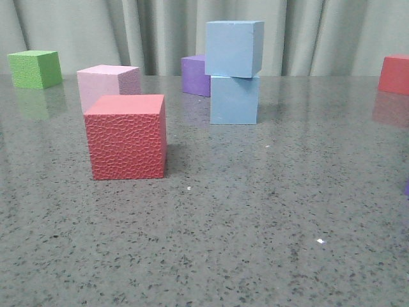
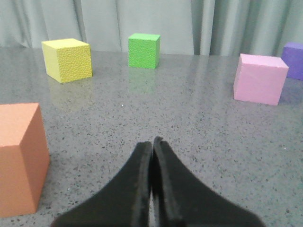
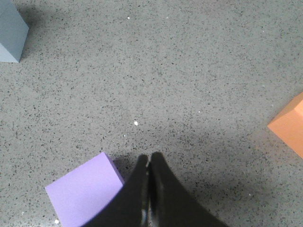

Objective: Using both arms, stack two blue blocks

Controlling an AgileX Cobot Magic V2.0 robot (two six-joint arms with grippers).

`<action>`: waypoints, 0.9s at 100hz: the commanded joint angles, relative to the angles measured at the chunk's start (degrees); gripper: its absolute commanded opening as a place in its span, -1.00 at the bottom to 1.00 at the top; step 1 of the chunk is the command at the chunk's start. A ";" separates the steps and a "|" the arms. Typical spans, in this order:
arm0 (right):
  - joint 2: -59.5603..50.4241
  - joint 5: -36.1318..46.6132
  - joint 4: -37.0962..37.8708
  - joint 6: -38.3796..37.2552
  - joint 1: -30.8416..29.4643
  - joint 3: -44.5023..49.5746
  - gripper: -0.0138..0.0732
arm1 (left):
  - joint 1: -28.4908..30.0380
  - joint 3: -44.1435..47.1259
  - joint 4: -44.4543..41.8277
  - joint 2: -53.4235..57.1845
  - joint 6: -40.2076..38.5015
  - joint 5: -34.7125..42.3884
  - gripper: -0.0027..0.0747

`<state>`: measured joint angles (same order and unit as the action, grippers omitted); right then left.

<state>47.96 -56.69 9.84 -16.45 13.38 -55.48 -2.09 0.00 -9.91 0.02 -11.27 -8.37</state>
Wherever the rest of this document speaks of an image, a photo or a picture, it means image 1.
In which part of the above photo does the grey-green curtain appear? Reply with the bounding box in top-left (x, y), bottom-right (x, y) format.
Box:
top-left (1, 1), bottom-right (408, 76)

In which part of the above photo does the purple foam cube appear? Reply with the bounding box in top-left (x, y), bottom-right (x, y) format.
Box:
top-left (181, 54), bottom-right (211, 97)

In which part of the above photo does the green foam cube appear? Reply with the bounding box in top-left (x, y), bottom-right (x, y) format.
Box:
top-left (7, 51), bottom-right (63, 89)

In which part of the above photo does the pink foam cube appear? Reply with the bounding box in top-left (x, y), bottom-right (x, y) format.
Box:
top-left (77, 65), bottom-right (142, 113)

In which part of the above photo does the red textured foam cube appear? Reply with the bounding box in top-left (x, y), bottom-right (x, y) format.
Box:
top-left (84, 94), bottom-right (167, 180)

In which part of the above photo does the light blue foam cube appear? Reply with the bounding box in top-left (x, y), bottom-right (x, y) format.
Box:
top-left (210, 75), bottom-right (260, 124)
top-left (205, 20), bottom-right (265, 78)

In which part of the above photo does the red foam cube far right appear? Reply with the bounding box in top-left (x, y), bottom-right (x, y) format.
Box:
top-left (378, 54), bottom-right (409, 95)

